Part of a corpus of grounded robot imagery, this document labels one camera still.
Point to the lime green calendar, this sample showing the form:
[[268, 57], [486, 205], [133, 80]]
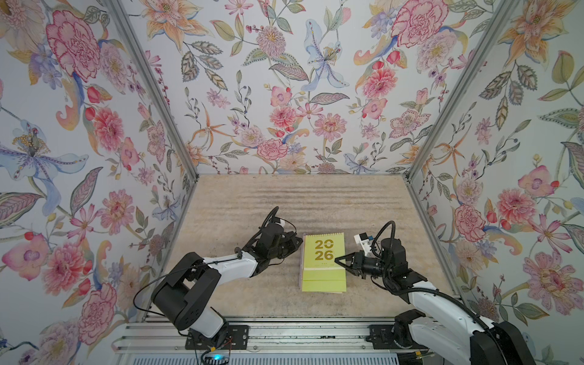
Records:
[[319, 271]]

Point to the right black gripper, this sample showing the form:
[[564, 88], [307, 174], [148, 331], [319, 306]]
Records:
[[351, 268]]

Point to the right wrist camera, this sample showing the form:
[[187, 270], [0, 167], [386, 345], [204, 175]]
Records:
[[365, 242]]

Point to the aluminium corner post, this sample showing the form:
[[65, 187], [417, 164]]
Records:
[[500, 17], [124, 26]]

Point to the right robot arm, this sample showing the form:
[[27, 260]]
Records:
[[451, 328]]

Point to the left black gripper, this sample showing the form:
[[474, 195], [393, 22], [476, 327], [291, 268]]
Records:
[[291, 239]]

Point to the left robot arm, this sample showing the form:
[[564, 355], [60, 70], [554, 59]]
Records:
[[183, 295]]

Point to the left aluminium corner post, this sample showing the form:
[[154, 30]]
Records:
[[124, 26]]

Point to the right aluminium corner post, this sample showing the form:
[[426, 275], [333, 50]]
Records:
[[500, 17]]

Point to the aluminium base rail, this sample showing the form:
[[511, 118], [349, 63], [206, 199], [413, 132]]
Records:
[[295, 341]]

